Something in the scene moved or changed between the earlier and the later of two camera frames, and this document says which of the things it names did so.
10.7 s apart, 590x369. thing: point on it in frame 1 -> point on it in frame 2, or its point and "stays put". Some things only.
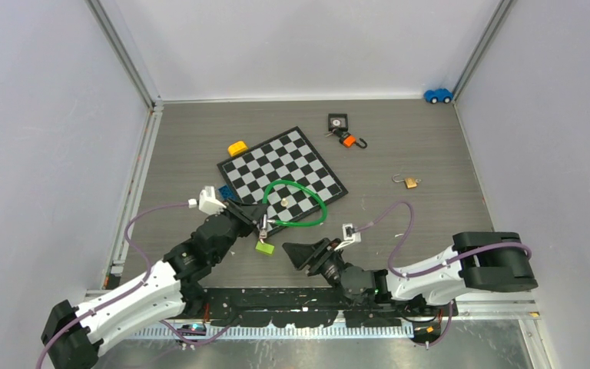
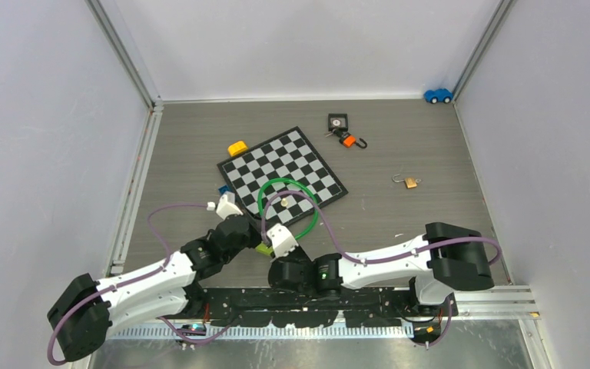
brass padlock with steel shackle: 409,182 stays put
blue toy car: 439,95 stays put
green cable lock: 264,221 -> 264,247
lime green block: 265,248 stays put
